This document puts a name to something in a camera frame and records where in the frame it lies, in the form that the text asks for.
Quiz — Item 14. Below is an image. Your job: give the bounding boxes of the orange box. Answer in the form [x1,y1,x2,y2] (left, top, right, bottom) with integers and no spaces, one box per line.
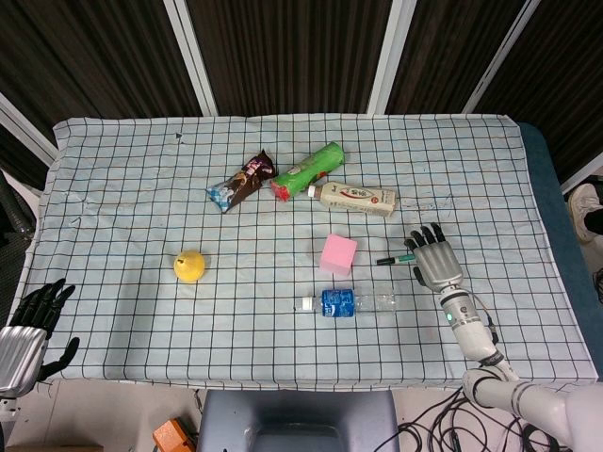
[151,417,197,452]

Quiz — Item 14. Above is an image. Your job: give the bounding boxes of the yellow pear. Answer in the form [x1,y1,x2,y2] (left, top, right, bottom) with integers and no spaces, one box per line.
[173,250,207,284]

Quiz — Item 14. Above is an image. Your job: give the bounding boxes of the black floor cable bundle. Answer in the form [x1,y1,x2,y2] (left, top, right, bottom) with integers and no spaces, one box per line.
[394,376,574,452]

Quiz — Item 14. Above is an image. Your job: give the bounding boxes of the pink foam cube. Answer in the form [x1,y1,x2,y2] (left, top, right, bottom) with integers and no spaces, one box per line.
[318,233,359,277]

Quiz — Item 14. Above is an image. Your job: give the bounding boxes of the white partition frame post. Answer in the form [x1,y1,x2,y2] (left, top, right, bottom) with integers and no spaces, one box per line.
[0,91,60,167]
[464,0,544,115]
[163,0,219,117]
[366,0,417,115]

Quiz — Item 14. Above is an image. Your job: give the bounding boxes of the white sneaker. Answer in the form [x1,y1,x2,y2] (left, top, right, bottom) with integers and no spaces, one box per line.
[567,183,603,244]

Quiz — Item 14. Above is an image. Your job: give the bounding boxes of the green white marker pen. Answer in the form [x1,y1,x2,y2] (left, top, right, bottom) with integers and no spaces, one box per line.
[375,252,417,266]

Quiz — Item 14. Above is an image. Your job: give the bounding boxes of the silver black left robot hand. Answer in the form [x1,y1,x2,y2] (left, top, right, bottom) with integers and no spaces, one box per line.
[0,278,81,395]

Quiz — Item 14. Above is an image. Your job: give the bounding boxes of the green chips can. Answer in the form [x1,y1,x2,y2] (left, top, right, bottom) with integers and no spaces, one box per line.
[269,140,347,202]

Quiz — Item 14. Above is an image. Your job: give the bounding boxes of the beige milk tea bottle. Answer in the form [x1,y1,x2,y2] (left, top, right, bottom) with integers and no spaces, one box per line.
[307,180,399,219]

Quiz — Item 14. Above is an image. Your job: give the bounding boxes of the clear blue label water bottle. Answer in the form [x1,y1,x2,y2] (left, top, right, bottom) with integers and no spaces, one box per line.
[301,287,399,319]

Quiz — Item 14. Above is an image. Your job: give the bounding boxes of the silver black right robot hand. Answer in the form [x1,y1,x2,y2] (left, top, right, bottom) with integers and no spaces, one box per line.
[403,222,465,290]

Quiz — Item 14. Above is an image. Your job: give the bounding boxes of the brown snack bag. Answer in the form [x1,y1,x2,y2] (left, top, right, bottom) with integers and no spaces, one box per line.
[205,149,277,214]

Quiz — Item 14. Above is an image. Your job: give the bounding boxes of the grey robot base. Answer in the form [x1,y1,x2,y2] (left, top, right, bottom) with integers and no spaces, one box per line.
[195,389,401,452]

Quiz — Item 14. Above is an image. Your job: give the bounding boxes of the white black grid tablecloth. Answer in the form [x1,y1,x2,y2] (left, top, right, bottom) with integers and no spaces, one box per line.
[8,112,599,383]

